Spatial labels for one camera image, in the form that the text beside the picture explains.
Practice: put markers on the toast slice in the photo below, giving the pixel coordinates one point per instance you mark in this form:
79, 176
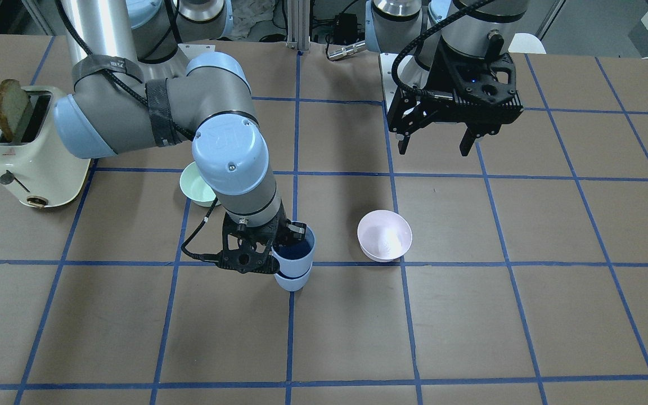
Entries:
15, 110

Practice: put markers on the green bowl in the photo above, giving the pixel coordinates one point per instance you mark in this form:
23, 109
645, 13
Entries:
194, 187

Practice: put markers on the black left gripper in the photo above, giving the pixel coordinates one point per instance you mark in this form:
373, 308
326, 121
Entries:
437, 75

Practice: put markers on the blue cup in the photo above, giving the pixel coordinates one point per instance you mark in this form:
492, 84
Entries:
292, 284
296, 259

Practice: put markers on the cream toaster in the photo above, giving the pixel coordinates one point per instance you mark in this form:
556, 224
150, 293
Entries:
39, 171

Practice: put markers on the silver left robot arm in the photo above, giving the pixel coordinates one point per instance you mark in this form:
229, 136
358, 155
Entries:
411, 30

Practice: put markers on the aluminium frame post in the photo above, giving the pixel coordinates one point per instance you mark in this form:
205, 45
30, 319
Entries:
298, 25

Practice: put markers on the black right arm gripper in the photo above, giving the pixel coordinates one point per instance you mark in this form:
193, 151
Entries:
282, 230

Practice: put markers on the pink bowl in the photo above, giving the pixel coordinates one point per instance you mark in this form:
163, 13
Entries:
384, 235

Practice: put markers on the white chair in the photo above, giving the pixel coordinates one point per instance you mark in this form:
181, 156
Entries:
526, 43

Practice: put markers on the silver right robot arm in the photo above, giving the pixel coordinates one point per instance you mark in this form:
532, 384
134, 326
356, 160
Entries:
117, 109

